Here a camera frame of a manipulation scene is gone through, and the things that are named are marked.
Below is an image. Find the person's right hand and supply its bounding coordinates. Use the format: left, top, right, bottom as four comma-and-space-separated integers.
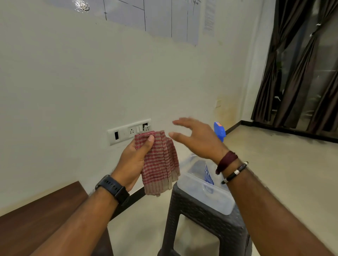
168, 117, 230, 165

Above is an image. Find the person's left hand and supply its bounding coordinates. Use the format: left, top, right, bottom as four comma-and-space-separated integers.
111, 135, 155, 192

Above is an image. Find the blue-trigger clear spray bottle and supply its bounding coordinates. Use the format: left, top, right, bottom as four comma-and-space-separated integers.
203, 122, 227, 194

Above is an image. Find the red checked cleaning cloth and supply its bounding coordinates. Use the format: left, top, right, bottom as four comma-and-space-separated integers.
134, 130, 181, 197

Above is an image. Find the brown wooden cabinet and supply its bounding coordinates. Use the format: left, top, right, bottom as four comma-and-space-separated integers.
0, 181, 114, 256

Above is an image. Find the person's left forearm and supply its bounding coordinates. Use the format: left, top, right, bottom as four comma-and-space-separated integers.
30, 188, 119, 256

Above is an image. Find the person's right forearm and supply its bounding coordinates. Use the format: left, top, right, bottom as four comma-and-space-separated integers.
224, 166, 334, 256

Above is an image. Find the black smartwatch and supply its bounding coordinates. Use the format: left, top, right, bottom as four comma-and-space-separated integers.
95, 174, 130, 206

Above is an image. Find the maroon thread wristband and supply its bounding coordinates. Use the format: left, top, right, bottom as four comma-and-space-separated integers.
215, 151, 239, 175

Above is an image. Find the clear plastic container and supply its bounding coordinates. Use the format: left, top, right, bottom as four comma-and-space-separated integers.
176, 155, 236, 216

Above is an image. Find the dark woven plastic stool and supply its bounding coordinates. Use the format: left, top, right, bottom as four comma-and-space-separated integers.
157, 182, 251, 256

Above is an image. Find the dark brown curtain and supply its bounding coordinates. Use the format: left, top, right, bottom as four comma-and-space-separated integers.
251, 0, 338, 135

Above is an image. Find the white paper notice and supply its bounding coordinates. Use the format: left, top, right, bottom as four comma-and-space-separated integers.
202, 0, 217, 33

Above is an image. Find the glass window door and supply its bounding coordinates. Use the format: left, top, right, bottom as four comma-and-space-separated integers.
277, 0, 338, 132

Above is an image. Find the wide white switch socket panel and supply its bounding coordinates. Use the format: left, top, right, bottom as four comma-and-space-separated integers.
107, 119, 152, 146

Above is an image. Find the black silver beaded bracelet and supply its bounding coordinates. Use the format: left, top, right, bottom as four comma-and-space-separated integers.
221, 161, 249, 185

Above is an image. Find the white wall chart sheet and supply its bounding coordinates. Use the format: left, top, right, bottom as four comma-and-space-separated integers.
45, 0, 201, 47

